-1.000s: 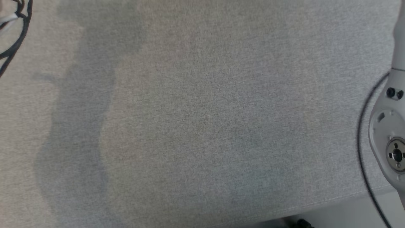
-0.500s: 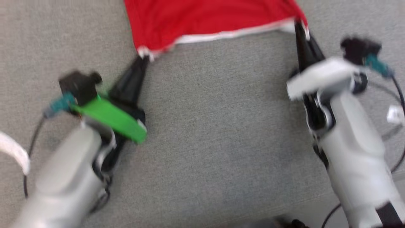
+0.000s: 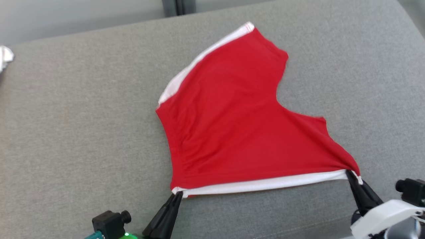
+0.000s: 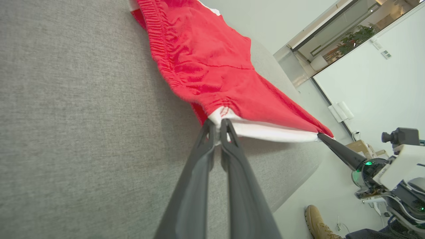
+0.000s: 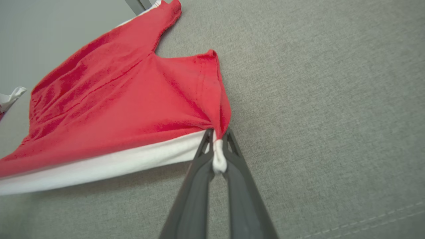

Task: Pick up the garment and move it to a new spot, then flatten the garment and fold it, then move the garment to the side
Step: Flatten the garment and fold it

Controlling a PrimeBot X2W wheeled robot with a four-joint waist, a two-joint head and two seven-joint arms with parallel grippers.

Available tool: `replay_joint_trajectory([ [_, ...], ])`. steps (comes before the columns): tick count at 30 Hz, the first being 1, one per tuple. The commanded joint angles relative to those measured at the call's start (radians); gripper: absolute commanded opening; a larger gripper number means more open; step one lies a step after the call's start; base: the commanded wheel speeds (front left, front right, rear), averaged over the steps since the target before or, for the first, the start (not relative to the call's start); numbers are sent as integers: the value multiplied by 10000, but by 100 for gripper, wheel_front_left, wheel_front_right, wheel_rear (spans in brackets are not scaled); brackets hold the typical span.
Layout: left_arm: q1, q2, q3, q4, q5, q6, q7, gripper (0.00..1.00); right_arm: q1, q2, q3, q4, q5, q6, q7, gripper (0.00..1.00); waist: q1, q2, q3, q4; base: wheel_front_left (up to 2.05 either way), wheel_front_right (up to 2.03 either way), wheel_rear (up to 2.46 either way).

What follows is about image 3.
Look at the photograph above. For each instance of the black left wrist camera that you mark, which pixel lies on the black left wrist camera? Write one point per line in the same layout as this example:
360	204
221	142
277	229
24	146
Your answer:
109	225

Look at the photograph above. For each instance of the red jersey with white stripes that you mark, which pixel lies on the red jersey with white stripes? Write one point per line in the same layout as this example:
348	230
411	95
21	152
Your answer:
5	56

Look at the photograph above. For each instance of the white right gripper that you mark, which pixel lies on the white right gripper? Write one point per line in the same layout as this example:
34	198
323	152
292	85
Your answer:
375	219

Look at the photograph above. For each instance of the red shorts with white trim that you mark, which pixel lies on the red shorts with white trim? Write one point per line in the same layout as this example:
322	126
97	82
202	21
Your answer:
232	116

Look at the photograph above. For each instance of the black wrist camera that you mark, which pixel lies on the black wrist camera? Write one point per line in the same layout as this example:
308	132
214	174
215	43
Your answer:
413	191
109	225

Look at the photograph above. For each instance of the grey partition post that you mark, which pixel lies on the grey partition post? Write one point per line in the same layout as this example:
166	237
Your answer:
169	6

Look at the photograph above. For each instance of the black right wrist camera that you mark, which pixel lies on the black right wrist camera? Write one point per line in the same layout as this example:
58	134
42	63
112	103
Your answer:
413	191

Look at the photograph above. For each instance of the grey fabric sofa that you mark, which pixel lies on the grey fabric sofa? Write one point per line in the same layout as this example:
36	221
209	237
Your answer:
83	132

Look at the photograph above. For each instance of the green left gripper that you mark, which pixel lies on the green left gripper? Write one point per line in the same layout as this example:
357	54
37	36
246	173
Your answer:
130	236

